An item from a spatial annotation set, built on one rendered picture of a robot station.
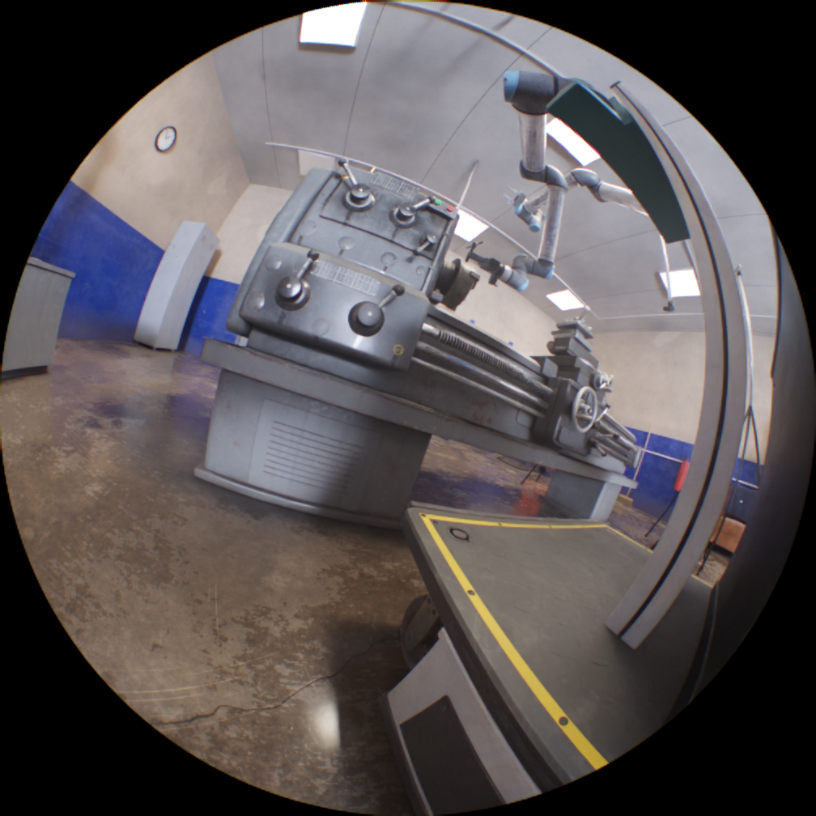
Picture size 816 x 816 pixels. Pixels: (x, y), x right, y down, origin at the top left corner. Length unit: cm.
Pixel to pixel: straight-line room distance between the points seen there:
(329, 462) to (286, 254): 65
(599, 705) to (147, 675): 55
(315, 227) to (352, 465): 83
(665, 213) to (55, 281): 263
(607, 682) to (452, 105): 340
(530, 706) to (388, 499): 82
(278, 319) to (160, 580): 69
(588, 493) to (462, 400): 155
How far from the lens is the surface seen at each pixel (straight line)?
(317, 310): 70
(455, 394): 97
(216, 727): 50
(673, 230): 118
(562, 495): 237
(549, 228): 148
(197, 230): 415
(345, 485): 87
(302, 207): 103
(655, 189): 106
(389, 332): 71
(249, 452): 87
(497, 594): 30
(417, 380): 91
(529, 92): 109
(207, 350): 77
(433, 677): 31
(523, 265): 146
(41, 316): 186
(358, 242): 93
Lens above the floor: 49
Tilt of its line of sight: 3 degrees down
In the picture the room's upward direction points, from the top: 19 degrees clockwise
